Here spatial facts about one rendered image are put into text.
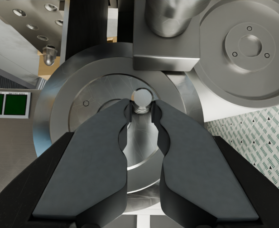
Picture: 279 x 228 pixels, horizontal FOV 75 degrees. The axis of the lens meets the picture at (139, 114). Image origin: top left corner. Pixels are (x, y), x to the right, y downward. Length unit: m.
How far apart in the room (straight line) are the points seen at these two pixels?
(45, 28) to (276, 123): 0.46
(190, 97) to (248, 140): 0.16
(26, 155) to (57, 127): 0.40
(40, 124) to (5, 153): 0.42
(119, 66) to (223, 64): 0.10
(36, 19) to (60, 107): 0.32
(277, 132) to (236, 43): 0.12
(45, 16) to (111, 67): 0.30
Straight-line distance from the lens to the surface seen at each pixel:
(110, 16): 0.63
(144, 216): 0.53
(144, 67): 0.16
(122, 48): 0.18
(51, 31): 0.49
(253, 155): 0.30
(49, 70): 2.83
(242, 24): 0.22
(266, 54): 0.21
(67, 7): 0.23
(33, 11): 0.44
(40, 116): 0.18
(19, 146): 0.57
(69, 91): 0.17
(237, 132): 0.33
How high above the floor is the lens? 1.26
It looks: 7 degrees down
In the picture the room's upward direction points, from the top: 179 degrees counter-clockwise
